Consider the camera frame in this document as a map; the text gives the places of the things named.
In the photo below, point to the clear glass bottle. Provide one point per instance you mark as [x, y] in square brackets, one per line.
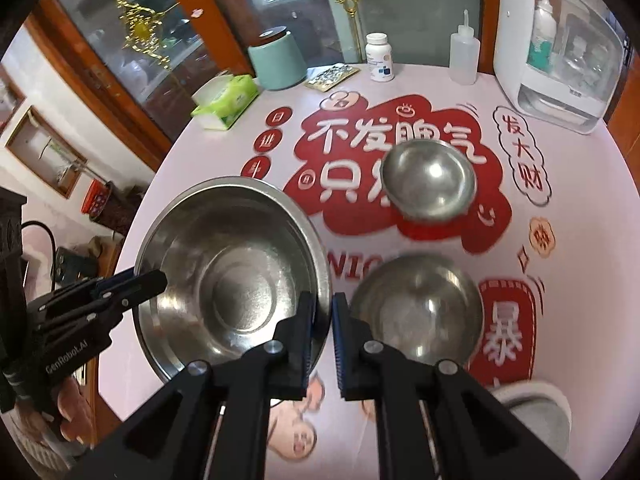
[587, 60]

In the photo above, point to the plain white plate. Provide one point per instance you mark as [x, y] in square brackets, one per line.
[550, 395]

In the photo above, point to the medium steel bowl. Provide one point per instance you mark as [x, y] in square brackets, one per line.
[420, 300]

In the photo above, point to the wooden picture frame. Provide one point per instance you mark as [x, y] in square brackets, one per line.
[20, 145]

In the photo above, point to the large steel bowl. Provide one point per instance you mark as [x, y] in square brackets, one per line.
[225, 260]

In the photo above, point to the dark woven basket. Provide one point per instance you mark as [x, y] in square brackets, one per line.
[122, 215]

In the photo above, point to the teal canister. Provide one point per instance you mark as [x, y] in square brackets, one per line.
[277, 62]

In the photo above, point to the green tissue box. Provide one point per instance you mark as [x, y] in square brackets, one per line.
[227, 100]

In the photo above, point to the person's left hand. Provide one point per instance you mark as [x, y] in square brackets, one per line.
[75, 410]

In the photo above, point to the small steel bowl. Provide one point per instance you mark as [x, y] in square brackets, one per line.
[430, 180]

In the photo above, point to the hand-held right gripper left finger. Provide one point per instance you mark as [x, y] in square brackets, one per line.
[306, 340]

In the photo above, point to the wooden framed glass door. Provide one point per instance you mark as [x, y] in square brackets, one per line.
[415, 10]
[90, 10]

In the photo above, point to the white storage cabinet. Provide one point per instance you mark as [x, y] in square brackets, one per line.
[512, 50]

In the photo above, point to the clear squeeze bottle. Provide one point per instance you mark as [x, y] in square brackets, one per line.
[464, 57]

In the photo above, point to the black device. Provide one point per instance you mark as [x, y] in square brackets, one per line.
[75, 266]

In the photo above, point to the white pill bottle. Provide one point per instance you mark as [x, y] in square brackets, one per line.
[379, 60]

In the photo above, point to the pink printed tablecloth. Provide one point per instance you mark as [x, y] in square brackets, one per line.
[575, 260]

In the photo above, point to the white dropper bottle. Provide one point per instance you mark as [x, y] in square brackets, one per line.
[542, 35]

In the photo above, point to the silver blister pack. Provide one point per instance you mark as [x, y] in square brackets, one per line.
[332, 76]

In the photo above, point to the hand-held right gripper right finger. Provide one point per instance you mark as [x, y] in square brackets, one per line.
[341, 345]

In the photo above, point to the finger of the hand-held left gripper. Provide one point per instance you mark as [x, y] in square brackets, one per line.
[107, 284]
[145, 284]

